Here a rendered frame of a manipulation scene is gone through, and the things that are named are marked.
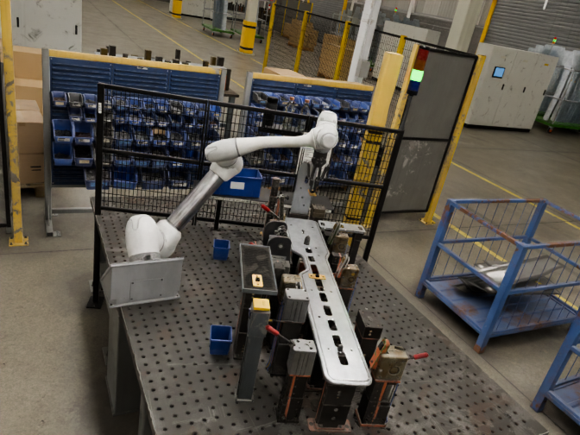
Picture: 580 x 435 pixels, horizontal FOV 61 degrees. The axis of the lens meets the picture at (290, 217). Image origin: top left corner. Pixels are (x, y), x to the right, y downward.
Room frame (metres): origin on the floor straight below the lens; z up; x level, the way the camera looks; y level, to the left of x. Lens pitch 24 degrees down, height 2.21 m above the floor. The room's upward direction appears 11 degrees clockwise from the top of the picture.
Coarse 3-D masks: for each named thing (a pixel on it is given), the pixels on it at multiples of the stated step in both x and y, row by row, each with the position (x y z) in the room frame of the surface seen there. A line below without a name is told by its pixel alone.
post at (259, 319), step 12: (252, 312) 1.51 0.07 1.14; (264, 312) 1.52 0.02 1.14; (252, 324) 1.51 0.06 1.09; (264, 324) 1.52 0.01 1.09; (252, 336) 1.51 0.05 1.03; (264, 336) 1.52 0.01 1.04; (252, 348) 1.52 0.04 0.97; (252, 360) 1.52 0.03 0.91; (240, 372) 1.56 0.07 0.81; (252, 372) 1.52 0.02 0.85; (240, 384) 1.51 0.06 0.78; (252, 384) 1.52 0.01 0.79; (240, 396) 1.51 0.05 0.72; (252, 396) 1.54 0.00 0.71
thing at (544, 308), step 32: (448, 224) 3.82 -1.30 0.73; (512, 256) 3.20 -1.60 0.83; (544, 256) 4.02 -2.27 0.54; (448, 288) 3.77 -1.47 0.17; (480, 288) 3.63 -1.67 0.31; (512, 288) 3.48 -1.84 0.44; (544, 288) 3.38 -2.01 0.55; (480, 320) 3.36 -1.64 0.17; (512, 320) 3.47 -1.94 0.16; (544, 320) 3.52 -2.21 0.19; (480, 352) 3.16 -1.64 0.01
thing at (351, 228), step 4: (320, 220) 2.78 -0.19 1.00; (320, 224) 2.71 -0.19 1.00; (328, 224) 2.74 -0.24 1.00; (332, 224) 2.75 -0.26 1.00; (344, 224) 2.78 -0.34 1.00; (348, 224) 2.80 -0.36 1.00; (352, 224) 2.81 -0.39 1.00; (356, 224) 2.82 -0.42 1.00; (324, 228) 2.68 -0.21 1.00; (328, 228) 2.69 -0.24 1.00; (332, 228) 2.70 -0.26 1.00; (340, 228) 2.72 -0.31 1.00; (344, 228) 2.73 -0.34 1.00; (348, 228) 2.74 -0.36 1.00; (352, 228) 2.76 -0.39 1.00; (356, 228) 2.77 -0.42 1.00; (352, 232) 2.72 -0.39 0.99; (356, 232) 2.72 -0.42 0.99; (360, 232) 2.73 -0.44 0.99
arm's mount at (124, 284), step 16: (112, 272) 1.93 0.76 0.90; (128, 272) 1.97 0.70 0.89; (144, 272) 2.01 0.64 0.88; (160, 272) 2.06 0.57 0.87; (176, 272) 2.10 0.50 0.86; (112, 288) 1.93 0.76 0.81; (128, 288) 1.97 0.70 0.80; (144, 288) 2.01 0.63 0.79; (160, 288) 2.06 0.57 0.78; (176, 288) 2.11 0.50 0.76; (112, 304) 1.94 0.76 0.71; (128, 304) 1.97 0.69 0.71
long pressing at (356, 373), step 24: (312, 240) 2.48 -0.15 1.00; (312, 264) 2.21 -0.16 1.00; (312, 288) 1.98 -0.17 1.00; (336, 288) 2.02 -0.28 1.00; (312, 312) 1.79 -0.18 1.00; (336, 312) 1.82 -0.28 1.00; (312, 336) 1.64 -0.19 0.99; (336, 360) 1.51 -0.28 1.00; (360, 360) 1.54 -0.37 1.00; (336, 384) 1.39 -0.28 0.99; (360, 384) 1.41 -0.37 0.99
